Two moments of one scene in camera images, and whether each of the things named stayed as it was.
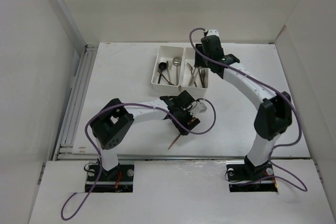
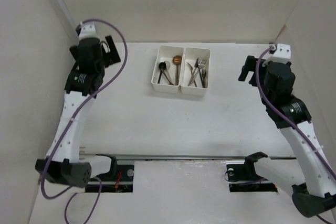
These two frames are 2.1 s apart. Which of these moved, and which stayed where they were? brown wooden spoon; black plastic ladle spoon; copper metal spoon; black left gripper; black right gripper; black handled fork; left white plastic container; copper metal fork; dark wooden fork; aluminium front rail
Moved: black left gripper; black right gripper; dark wooden fork; copper metal spoon; brown wooden spoon
Stayed: copper metal fork; aluminium front rail; black plastic ladle spoon; black handled fork; left white plastic container
